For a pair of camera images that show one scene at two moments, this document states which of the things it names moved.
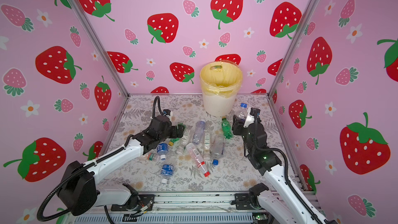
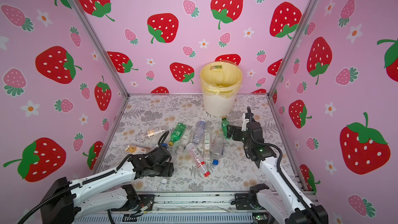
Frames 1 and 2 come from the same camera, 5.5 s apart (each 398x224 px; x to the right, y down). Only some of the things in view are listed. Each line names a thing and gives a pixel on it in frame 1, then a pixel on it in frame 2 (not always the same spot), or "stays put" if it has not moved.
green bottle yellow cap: [226, 128] stays put
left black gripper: [175, 134] → [170, 169]
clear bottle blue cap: [217, 140] stays put
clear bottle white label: [187, 133] stays put
